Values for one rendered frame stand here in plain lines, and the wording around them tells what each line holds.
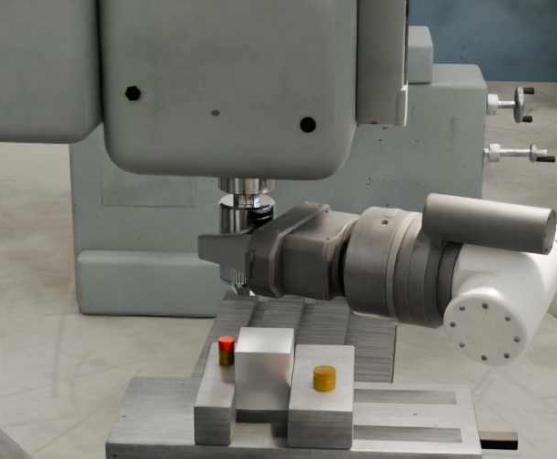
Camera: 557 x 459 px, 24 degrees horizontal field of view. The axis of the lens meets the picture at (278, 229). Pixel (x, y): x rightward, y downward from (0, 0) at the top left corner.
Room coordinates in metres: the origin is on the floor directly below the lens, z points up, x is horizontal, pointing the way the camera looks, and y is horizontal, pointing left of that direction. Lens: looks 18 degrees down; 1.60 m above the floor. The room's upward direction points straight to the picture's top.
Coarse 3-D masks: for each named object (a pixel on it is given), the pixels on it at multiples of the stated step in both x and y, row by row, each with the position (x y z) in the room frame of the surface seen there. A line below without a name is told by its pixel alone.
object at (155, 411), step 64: (128, 384) 1.23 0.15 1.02; (192, 384) 1.23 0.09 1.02; (384, 384) 1.23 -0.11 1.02; (448, 384) 1.23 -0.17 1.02; (128, 448) 1.10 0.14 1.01; (192, 448) 1.10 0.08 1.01; (256, 448) 1.10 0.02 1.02; (320, 448) 1.09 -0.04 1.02; (384, 448) 1.09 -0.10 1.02; (448, 448) 1.09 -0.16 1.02
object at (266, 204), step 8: (224, 200) 1.05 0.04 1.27; (232, 200) 1.05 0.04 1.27; (264, 200) 1.05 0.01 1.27; (272, 200) 1.05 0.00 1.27; (224, 208) 1.04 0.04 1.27; (232, 208) 1.03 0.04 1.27; (240, 208) 1.03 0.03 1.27; (248, 208) 1.03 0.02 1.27; (256, 208) 1.03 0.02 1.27; (264, 208) 1.03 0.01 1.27; (272, 208) 1.04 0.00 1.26; (224, 216) 1.04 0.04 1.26; (232, 216) 1.03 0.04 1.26; (240, 216) 1.03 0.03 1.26; (248, 216) 1.03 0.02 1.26; (256, 216) 1.03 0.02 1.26; (264, 216) 1.03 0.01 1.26
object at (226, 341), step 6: (228, 336) 1.20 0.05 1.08; (222, 342) 1.19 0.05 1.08; (228, 342) 1.19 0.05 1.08; (234, 342) 1.19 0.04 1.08; (222, 348) 1.19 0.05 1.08; (228, 348) 1.19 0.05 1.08; (234, 348) 1.19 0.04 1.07; (222, 354) 1.19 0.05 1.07; (228, 354) 1.19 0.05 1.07; (234, 354) 1.19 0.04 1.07; (222, 360) 1.19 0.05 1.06; (228, 360) 1.19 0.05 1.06; (234, 360) 1.19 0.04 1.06
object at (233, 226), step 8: (272, 216) 1.04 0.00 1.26; (224, 224) 1.04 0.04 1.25; (232, 224) 1.03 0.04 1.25; (240, 224) 1.03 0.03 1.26; (248, 224) 1.03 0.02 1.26; (256, 224) 1.03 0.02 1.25; (264, 224) 1.03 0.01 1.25; (224, 232) 1.04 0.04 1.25; (232, 232) 1.03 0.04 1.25; (240, 232) 1.03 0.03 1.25; (248, 232) 1.03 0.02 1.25; (224, 272) 1.04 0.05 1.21; (232, 272) 1.03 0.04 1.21; (240, 272) 1.03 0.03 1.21; (224, 280) 1.04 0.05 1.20; (232, 280) 1.03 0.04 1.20; (240, 280) 1.03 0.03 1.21
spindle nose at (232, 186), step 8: (224, 184) 1.04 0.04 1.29; (232, 184) 1.03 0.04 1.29; (240, 184) 1.03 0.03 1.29; (248, 184) 1.03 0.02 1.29; (256, 184) 1.03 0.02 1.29; (264, 184) 1.03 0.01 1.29; (272, 184) 1.04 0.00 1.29; (232, 192) 1.03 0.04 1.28; (240, 192) 1.03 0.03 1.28; (248, 192) 1.03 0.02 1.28; (256, 192) 1.03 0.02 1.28; (264, 192) 1.03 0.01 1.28
